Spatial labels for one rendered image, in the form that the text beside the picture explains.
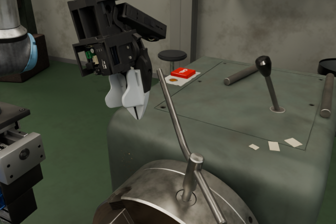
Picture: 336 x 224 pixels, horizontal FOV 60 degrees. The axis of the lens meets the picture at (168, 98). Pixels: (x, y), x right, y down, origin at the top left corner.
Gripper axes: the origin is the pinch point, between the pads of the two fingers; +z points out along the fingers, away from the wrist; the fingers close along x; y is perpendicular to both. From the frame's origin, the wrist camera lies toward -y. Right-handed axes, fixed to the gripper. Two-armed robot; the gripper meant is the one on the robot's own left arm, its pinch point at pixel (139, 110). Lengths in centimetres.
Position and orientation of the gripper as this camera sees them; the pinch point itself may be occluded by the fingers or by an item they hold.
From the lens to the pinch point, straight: 51.7
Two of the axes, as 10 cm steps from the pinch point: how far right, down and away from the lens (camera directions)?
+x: 8.3, -0.1, -5.6
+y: -5.2, 3.5, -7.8
